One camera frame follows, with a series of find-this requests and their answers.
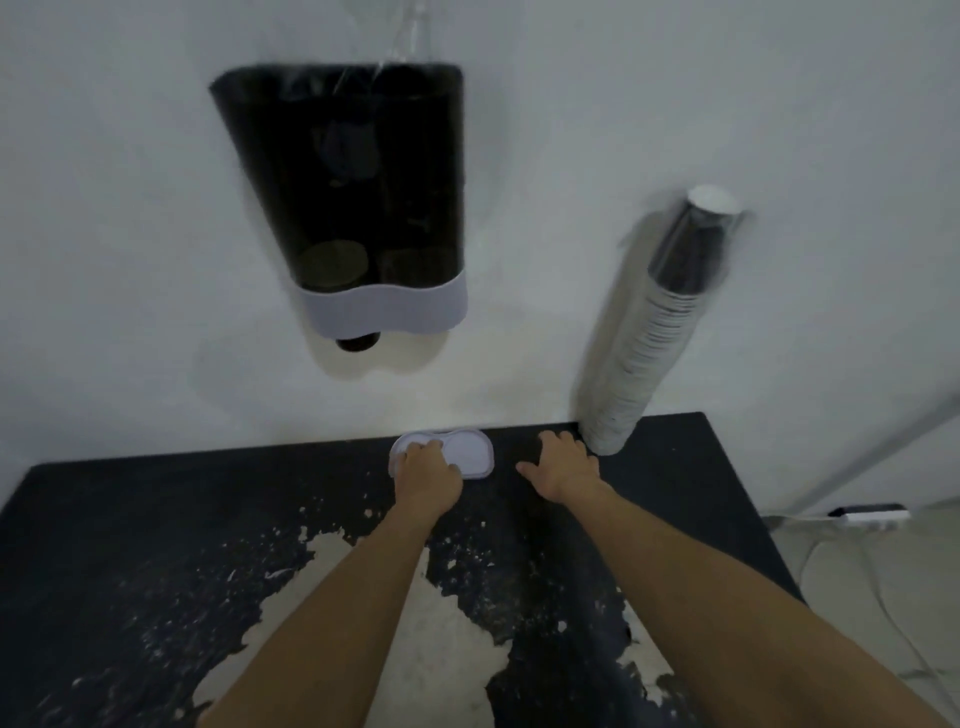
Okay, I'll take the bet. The person's right hand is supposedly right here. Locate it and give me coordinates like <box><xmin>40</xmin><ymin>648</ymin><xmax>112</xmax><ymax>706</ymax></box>
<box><xmin>515</xmin><ymin>430</ymin><xmax>613</xmax><ymax>505</ymax></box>

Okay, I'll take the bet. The person's left hand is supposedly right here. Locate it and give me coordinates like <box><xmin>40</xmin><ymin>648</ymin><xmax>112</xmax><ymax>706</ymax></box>
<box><xmin>393</xmin><ymin>440</ymin><xmax>465</xmax><ymax>520</ymax></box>

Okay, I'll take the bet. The white dispenser lid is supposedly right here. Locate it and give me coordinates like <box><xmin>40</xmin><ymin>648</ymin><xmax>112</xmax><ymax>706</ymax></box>
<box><xmin>388</xmin><ymin>428</ymin><xmax>496</xmax><ymax>481</ymax></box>

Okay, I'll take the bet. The stack of black paper cups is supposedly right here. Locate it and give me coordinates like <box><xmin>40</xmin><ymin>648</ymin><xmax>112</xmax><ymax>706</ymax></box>
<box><xmin>578</xmin><ymin>185</ymin><xmax>742</xmax><ymax>456</ymax></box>

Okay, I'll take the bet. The black wall cup dispenser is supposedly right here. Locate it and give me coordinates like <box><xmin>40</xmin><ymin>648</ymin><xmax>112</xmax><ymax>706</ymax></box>
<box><xmin>208</xmin><ymin>63</ymin><xmax>470</xmax><ymax>339</ymax></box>

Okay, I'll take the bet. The person's left forearm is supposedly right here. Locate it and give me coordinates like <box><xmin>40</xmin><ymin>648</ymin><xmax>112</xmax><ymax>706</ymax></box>
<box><xmin>196</xmin><ymin>502</ymin><xmax>451</xmax><ymax>728</ymax></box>

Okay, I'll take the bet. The person's right forearm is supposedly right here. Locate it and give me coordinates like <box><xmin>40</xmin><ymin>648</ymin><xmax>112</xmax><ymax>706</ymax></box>
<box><xmin>558</xmin><ymin>483</ymin><xmax>954</xmax><ymax>728</ymax></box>

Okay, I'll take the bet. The white power strip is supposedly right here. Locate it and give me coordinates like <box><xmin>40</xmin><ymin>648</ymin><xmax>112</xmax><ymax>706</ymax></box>
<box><xmin>827</xmin><ymin>503</ymin><xmax>912</xmax><ymax>530</ymax></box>

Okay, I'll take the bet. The clear crinkled tape strip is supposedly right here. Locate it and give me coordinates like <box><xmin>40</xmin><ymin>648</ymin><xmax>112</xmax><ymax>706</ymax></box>
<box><xmin>378</xmin><ymin>0</ymin><xmax>433</xmax><ymax>73</ymax></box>

